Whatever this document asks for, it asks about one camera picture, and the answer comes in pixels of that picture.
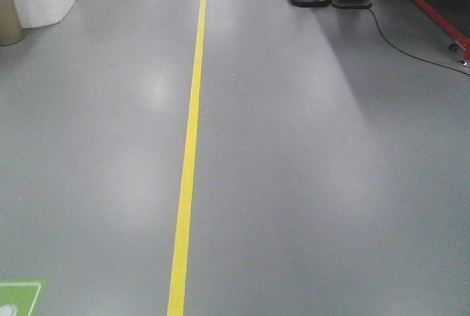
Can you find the black floor cable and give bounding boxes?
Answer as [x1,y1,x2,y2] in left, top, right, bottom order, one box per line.
[322,0,470,77]

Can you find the gold planter with plant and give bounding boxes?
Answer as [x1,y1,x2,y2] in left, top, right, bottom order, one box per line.
[1,0,24,46]

